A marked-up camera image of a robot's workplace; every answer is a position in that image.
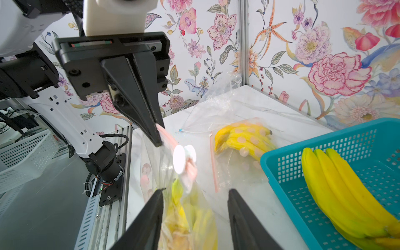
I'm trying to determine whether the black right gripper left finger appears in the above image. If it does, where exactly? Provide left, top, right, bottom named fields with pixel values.
left=111, top=189, right=164, bottom=250

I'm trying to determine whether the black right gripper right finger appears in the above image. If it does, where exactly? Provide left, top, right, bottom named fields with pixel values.
left=228, top=189, right=282, bottom=250

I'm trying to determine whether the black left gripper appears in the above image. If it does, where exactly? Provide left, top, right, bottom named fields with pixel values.
left=53, top=32, right=170, bottom=147

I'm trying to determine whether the pink dotted zip bag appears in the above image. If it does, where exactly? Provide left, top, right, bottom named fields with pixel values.
left=140, top=125, right=218, bottom=250

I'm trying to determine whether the yellow banana bunch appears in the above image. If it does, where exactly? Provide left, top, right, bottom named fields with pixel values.
left=214, top=121, right=276, bottom=161
left=301, top=148, right=400, bottom=250

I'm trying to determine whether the clear zip-top bag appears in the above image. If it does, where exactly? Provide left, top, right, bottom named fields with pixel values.
left=181, top=72, right=329, bottom=134

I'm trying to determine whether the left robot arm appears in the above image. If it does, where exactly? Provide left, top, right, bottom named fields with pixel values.
left=1, top=1, right=170, bottom=183

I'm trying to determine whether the teal plastic basket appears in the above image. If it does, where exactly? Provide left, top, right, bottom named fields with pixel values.
left=261, top=118, right=400, bottom=250

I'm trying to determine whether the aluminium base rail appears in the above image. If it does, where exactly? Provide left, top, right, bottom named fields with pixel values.
left=74, top=126, right=133, bottom=250

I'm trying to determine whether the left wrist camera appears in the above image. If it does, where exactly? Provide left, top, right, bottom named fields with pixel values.
left=83, top=0, right=158, bottom=36

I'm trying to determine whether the aluminium corner post right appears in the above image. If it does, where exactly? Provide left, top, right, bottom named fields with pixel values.
left=239, top=0, right=250, bottom=85

